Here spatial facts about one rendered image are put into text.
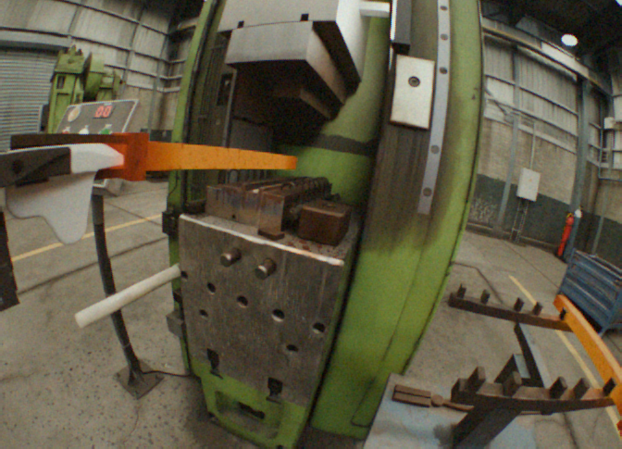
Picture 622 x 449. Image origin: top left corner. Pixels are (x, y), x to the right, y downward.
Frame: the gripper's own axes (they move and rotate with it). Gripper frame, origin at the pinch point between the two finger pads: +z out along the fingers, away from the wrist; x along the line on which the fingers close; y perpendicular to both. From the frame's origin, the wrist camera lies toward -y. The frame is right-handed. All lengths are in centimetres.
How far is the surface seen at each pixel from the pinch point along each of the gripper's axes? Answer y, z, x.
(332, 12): -31.0, 37.2, 1.8
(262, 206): 11.7, 36.3, -6.5
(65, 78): -111, 105, -510
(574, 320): 15, 25, 58
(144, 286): 44, 30, -44
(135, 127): -4, 33, -52
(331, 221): 11.4, 36.9, 8.2
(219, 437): 107, 25, -16
